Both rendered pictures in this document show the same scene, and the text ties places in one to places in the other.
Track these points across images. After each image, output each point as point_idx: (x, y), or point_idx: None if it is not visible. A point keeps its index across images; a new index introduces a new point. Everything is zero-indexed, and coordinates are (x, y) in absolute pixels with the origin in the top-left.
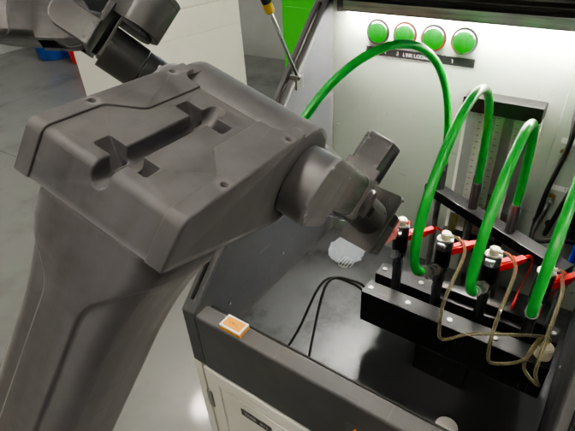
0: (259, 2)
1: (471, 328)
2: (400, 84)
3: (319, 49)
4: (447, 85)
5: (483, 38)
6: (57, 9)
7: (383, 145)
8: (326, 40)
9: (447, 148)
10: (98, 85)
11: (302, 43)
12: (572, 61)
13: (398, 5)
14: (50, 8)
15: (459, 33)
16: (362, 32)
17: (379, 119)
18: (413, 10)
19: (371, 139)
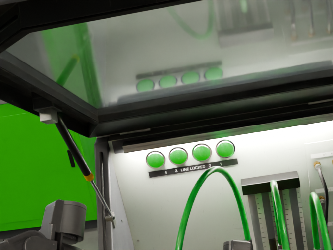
0: None
1: None
2: (185, 191)
3: (113, 187)
4: (235, 185)
5: (237, 143)
6: (31, 246)
7: (246, 246)
8: (114, 178)
9: (285, 232)
10: None
11: (102, 188)
12: (300, 141)
13: (170, 139)
14: (27, 247)
15: (220, 145)
16: (141, 163)
17: (175, 223)
18: (183, 139)
19: (236, 246)
